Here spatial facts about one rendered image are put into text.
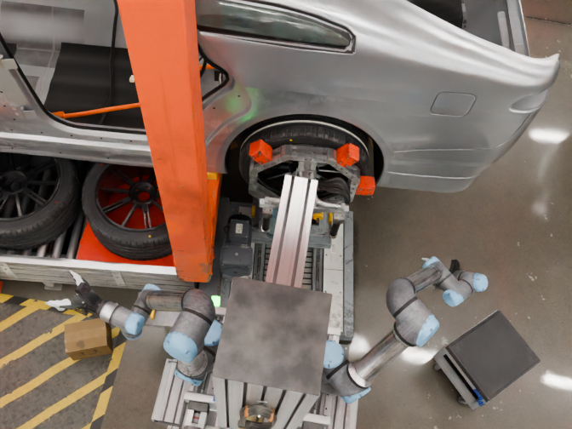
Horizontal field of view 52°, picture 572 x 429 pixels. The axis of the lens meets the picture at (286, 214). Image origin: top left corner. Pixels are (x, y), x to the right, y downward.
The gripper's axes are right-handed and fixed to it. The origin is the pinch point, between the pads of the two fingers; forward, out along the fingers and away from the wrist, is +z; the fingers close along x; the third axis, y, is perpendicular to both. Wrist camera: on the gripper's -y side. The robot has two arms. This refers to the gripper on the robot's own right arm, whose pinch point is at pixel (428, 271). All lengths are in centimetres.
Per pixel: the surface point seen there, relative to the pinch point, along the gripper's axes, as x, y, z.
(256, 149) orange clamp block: -87, 35, 33
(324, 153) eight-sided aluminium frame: -71, 10, 21
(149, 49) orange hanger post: -140, 90, -60
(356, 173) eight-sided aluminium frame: -53, -1, 23
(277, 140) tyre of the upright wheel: -86, 24, 31
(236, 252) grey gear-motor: -36, 52, 84
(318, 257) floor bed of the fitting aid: 1, 4, 95
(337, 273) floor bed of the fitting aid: 13, 2, 86
